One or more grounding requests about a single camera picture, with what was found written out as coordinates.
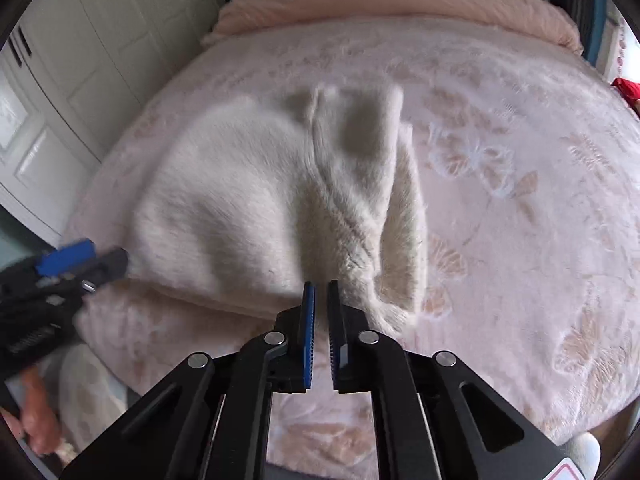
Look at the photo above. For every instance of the red cloth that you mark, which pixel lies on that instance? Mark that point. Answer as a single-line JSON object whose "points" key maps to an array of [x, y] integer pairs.
{"points": [[627, 89]]}

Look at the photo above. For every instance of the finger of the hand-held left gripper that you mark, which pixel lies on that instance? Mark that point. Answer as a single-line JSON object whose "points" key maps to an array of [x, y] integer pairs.
{"points": [[65, 258], [107, 265]]}

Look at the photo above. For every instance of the white fuzzy knit sweater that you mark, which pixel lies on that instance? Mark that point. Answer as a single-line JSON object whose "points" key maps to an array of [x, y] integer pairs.
{"points": [[240, 195]]}

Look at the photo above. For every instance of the white wardrobe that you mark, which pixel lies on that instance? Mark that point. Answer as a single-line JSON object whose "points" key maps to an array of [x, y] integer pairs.
{"points": [[75, 60]]}

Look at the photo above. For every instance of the blue curtain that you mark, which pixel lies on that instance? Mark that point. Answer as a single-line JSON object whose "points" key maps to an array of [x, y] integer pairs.
{"points": [[602, 25]]}

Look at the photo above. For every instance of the person's left hand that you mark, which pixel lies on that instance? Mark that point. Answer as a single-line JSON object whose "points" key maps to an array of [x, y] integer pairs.
{"points": [[40, 410]]}

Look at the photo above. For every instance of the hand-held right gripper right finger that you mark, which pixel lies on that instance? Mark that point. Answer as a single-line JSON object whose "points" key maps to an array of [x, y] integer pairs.
{"points": [[334, 330]]}

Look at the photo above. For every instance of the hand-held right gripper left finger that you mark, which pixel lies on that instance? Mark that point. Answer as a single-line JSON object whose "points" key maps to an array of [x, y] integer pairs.
{"points": [[309, 330]]}

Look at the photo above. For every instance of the folded pink quilt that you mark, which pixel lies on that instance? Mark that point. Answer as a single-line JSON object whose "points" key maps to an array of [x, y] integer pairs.
{"points": [[400, 0]]}

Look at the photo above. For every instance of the pink floral bedspread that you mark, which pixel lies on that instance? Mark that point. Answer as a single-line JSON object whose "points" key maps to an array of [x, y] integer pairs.
{"points": [[500, 185]]}

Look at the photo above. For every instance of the white soft object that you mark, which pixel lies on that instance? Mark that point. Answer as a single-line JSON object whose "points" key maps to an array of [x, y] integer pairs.
{"points": [[586, 452]]}

